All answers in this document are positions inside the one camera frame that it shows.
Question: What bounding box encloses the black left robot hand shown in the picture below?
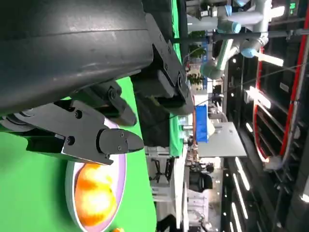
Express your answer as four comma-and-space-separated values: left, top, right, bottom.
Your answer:
0, 0, 195, 166

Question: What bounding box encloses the lilac plate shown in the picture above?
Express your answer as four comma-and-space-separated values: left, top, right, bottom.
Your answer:
64, 118, 127, 232

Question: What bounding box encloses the blue plastic crate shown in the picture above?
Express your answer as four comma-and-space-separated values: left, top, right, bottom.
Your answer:
195, 104, 210, 143

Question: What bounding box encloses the green table cloth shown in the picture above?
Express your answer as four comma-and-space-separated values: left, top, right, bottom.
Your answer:
0, 0, 185, 232

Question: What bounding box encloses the grey table panel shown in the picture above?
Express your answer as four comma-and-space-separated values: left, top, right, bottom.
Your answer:
197, 122, 248, 158

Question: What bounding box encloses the black office chair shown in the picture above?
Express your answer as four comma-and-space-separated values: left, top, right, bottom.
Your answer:
189, 173, 213, 193

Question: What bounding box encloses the red ceiling pipe loop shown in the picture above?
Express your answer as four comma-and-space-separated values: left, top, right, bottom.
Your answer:
252, 0, 309, 163

